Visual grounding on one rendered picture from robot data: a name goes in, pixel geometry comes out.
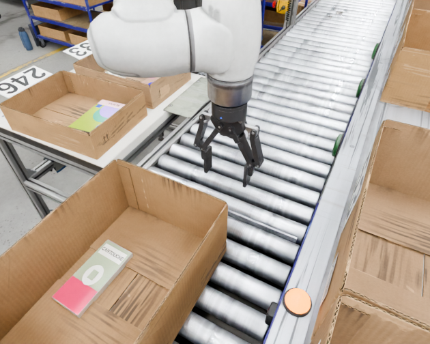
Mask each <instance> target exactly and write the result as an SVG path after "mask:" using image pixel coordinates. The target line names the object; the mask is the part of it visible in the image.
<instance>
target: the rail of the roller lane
mask: <svg viewBox="0 0 430 344"><path fill-rule="evenodd" d="M319 1H320V0H313V1H312V2H311V3H310V4H308V5H307V6H306V7H305V8H304V9H303V10H302V11H301V13H299V14H298V15H297V16H296V21H295V25H296V24H297V22H300V19H301V18H303V16H306V13H308V12H309V10H311V9H312V8H313V7H314V6H315V5H316V4H317V3H319ZM293 26H294V25H293ZM293 26H292V25H287V28H286V26H285V27H284V28H283V29H282V30H281V31H280V32H278V33H277V34H276V35H275V36H274V37H273V38H272V39H271V40H270V41H269V42H268V43H267V44H266V45H265V46H264V47H263V48H262V49H261V50H260V51H259V57H258V60H257V62H259V61H260V59H261V58H262V57H264V56H265V55H266V53H267V52H269V51H270V49H271V48H274V45H275V44H276V43H278V41H279V40H282V38H283V36H284V35H286V34H287V32H289V31H290V29H291V28H293ZM210 107H212V102H211V100H208V101H207V102H206V103H205V104H204V105H203V106H202V107H201V108H200V109H199V110H198V111H197V112H196V113H195V114H194V115H193V116H192V117H191V118H186V119H185V120H184V121H183V122H182V123H181V124H180V125H179V126H178V127H177V128H176V129H175V130H174V131H173V132H172V133H171V134H170V135H168V136H167V137H166V138H165V139H164V140H163V141H162V142H161V143H160V144H159V145H157V146H156V147H155V148H154V150H153V151H152V152H151V153H149V154H148V155H146V157H144V159H142V161H140V163H138V164H137V166H140V167H143V168H144V169H149V168H150V167H157V168H159V167H158V160H159V158H160V157H161V156H162V155H163V154H166V155H169V156H170V154H169V150H170V149H171V146H172V144H174V143H178V144H180V139H181V137H182V135H183V134H184V133H188V134H190V129H191V127H192V125H193V124H199V116H200V114H202V112H204V110H207V111H209V109H210Z"/></svg>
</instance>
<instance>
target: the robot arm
mask: <svg viewBox="0 0 430 344"><path fill-rule="evenodd" d="M87 38H88V41H89V45H90V48H91V51H92V53H93V56H94V59H95V60H96V62H97V64H98V65H99V66H100V67H101V68H104V69H105V70H108V71H109V72H110V73H112V74H116V75H119V76H127V77H135V78H156V77H165V76H175V75H177V74H182V73H187V72H202V73H207V95H208V98H209V99H210V100H211V102H212V114H210V113H208V111H207V110H204V112H202V114H200V116H199V127H198V130H197V134H196V137H195V141H194V143H193V145H194V146H195V147H199V148H200V150H201V158H202V160H204V173H207V172H208V171H209V170H210V169H211V168H212V146H211V145H209V144H210V143H211V142H212V141H213V139H214V138H215V137H216V135H217V134H218V133H219V134H220V135H222V136H226V137H229V138H230V139H233V140H234V142H235V144H237V145H238V147H239V149H240V151H241V153H242V155H243V157H244V159H245V161H246V164H245V165H244V177H243V186H242V187H244V188H246V186H247V185H248V183H249V182H250V177H252V175H253V173H254V172H255V167H257V168H260V166H261V165H262V164H263V162H264V159H263V152H262V148H261V142H260V139H259V129H260V127H259V126H258V125H255V127H254V126H251V125H248V123H247V121H246V114H247V104H248V101H249V100H250V99H251V96H252V89H253V79H254V69H255V64H256V63H257V60H258V57H259V51H260V46H261V0H202V6H201V7H197V8H193V9H190V10H177V8H176V6H175V5H174V3H173V0H113V7H112V9H111V11H110V12H103V13H101V14H100V15H98V16H97V17H96V18H95V19H94V20H93V21H92V22H91V23H90V26H89V29H88V30H87ZM210 120H211V122H212V123H213V125H214V127H215V129H214V130H213V131H212V133H211V134H210V136H209V137H208V138H207V139H206V140H205V142H203V137H204V134H205V131H206V128H207V125H208V122H209V121H210ZM245 130H246V131H247V132H248V136H249V137H250V145H249V144H248V141H247V139H246V134H245V132H244V131H245ZM250 146H251V148H250Z"/></svg>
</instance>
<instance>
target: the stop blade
mask: <svg viewBox="0 0 430 344"><path fill-rule="evenodd" d="M228 216H230V217H232V218H235V219H238V220H240V221H242V222H244V223H247V224H250V225H252V226H254V227H257V228H259V229H262V230H264V231H267V232H269V233H271V234H274V235H277V236H278V237H280V238H283V239H286V240H288V241H290V242H293V243H296V240H297V237H294V236H292V235H289V234H288V233H285V232H282V231H279V230H278V229H275V228H273V227H270V226H267V225H265V224H263V223H260V222H257V221H256V220H253V219H251V218H248V217H245V216H243V215H241V214H238V213H235V212H233V211H231V210H228Z"/></svg>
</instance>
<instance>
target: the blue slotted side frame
mask: <svg viewBox="0 0 430 344"><path fill-rule="evenodd" d="M396 3H397V2H396ZM395 5H396V4H395ZM394 8H395V7H394ZM393 10H394V9H393ZM392 12H393V11H392ZM391 16H392V14H391ZM391 16H390V18H391ZM389 21H390V19H389ZM389 21H388V23H389ZM387 26H388V25H387ZM387 26H386V28H387ZM385 32H386V30H385ZM385 32H384V33H385ZM383 37H384V34H383ZM383 37H382V39H383ZM381 42H382V40H381ZM381 42H380V44H381ZM380 44H379V46H380ZM378 50H379V47H378ZM378 50H377V52H378ZM377 52H376V54H377ZM376 54H375V57H376ZM374 60H375V58H374ZM374 60H373V62H374ZM372 65H373V63H372ZM372 65H371V68H372ZM371 68H370V70H369V72H370V71H371ZM368 75H369V73H368ZM368 75H367V78H368ZM367 78H366V81H367ZM366 81H365V82H364V85H365V83H366ZM363 89H364V86H363V88H362V90H363ZM361 93H362V91H361ZM361 93H360V96H361ZM360 96H359V98H358V101H359V99H360ZM358 101H357V103H356V106H355V109H354V111H355V110H356V107H357V104H358ZM353 115H354V112H353V113H352V117H353ZM352 117H351V119H350V121H349V124H348V126H347V129H348V128H349V125H350V122H351V120H352ZM346 133H347V130H346V131H345V134H344V137H343V140H344V138H345V135H346ZM343 140H342V141H341V145H340V147H339V150H338V152H337V154H336V158H337V156H338V154H339V151H340V148H341V146H342V143H343ZM336 158H335V159H334V162H333V165H332V168H331V170H330V173H329V175H328V178H327V180H326V183H325V185H324V189H323V190H322V193H321V196H320V198H319V201H318V203H317V206H316V208H315V211H314V213H313V217H312V219H311V221H310V224H309V227H308V229H307V231H306V234H305V237H304V239H303V241H302V245H301V247H300V250H299V252H298V255H297V257H296V260H295V262H294V265H293V268H292V269H291V273H290V275H289V278H288V280H287V283H286V285H285V288H284V290H283V293H282V296H281V298H280V301H279V303H278V306H277V308H276V311H275V313H274V316H273V318H272V321H271V324H270V327H269V329H268V332H267V334H266V337H265V339H264V341H263V344H266V340H267V338H268V335H269V333H270V330H271V327H272V324H273V322H274V319H275V317H276V314H277V312H278V309H279V306H280V304H281V301H282V299H283V296H284V294H285V291H286V288H287V286H288V283H289V280H290V278H291V275H292V273H293V270H294V268H295V265H296V262H297V260H298V257H299V255H300V252H301V250H302V247H303V244H304V241H305V239H306V236H307V234H308V232H309V229H310V226H311V223H312V221H313V218H314V216H315V213H316V211H317V208H318V205H319V202H320V200H321V197H322V195H323V193H324V190H325V187H326V184H327V182H328V179H329V177H330V174H331V172H332V169H333V166H334V164H335V161H336Z"/></svg>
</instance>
